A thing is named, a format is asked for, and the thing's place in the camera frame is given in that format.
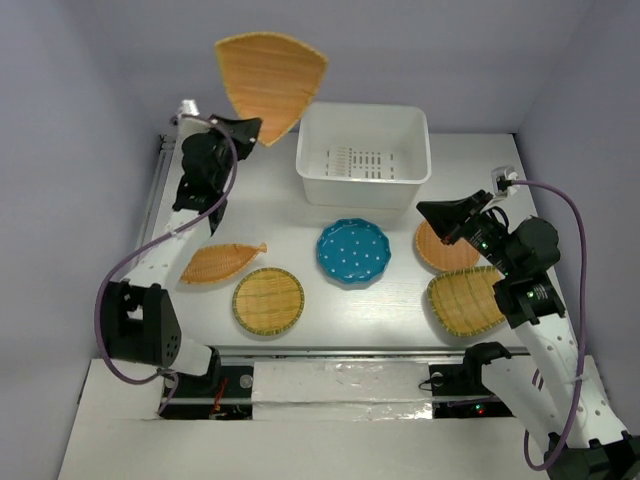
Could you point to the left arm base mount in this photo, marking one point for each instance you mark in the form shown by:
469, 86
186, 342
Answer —
223, 393

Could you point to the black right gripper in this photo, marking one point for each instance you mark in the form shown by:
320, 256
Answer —
446, 216

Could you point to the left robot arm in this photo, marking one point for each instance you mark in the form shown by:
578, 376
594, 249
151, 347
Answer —
134, 318

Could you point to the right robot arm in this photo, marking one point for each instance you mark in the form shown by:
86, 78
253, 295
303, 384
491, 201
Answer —
563, 410

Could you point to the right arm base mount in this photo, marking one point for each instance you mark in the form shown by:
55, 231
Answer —
459, 389

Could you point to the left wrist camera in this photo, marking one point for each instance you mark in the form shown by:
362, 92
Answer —
188, 109

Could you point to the orange fish-shaped woven plate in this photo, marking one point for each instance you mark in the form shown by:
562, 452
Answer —
217, 263

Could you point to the blue polka dot ceramic plate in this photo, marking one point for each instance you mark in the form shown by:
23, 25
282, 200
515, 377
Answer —
353, 251

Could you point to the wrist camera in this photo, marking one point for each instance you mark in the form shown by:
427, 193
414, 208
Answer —
503, 181
188, 109

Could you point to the round green-rimmed bamboo plate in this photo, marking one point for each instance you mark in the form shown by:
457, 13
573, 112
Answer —
268, 301

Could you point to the yellow fan-shaped bamboo plate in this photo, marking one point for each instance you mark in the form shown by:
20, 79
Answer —
463, 301

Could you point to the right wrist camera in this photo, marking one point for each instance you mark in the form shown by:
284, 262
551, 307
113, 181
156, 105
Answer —
503, 181

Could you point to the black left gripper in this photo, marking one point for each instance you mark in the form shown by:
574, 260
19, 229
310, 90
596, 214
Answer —
245, 133

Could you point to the white plastic bin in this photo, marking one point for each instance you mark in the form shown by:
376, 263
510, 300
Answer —
363, 155

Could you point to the orange fan-shaped woven plate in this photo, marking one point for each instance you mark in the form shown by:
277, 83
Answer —
271, 76

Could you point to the round orange woven plate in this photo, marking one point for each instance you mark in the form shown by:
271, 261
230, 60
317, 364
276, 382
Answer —
440, 256

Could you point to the aluminium side rail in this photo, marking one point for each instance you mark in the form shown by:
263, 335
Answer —
140, 240

